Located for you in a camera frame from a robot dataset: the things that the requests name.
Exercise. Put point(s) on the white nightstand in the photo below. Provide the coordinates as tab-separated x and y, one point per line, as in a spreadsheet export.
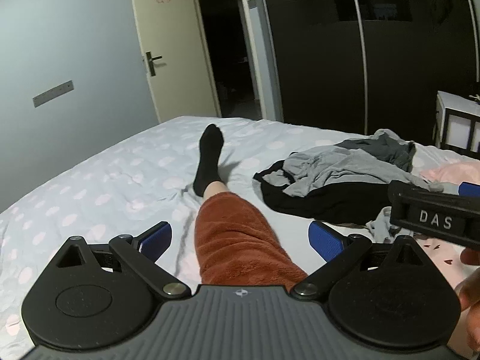
455	105

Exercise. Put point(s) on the dark grey garment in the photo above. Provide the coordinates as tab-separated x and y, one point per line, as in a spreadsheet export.
390	150

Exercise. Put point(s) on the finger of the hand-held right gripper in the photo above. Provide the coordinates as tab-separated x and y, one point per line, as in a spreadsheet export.
468	188

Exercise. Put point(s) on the dark wardrobe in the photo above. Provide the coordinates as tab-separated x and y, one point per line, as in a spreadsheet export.
375	52

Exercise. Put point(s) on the pink cloth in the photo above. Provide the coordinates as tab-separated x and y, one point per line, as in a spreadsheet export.
453	172

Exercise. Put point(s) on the person's black sock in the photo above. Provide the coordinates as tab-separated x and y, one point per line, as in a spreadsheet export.
208	157

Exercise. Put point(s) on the cream door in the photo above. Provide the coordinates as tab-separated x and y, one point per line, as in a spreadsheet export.
168	56

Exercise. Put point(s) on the person's right hand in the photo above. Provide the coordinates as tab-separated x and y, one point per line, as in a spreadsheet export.
471	290

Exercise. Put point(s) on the black and grey shirt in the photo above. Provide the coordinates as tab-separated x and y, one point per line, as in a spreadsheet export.
330	172

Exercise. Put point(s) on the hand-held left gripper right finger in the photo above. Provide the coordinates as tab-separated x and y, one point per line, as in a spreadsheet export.
326	242

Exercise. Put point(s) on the dotted bed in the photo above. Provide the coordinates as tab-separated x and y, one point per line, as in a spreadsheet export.
112	180

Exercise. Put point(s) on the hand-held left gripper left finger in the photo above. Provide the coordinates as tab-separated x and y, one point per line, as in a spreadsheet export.
155	239

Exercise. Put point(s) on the white printed cloth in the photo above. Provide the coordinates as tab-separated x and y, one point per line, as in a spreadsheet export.
442	262

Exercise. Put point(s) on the grey wall plate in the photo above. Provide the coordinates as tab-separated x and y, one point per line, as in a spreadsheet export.
53	93

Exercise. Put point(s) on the person's leg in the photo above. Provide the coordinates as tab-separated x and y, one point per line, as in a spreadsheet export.
217	189

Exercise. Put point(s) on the grey sock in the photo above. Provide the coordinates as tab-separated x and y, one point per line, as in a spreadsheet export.
378	225

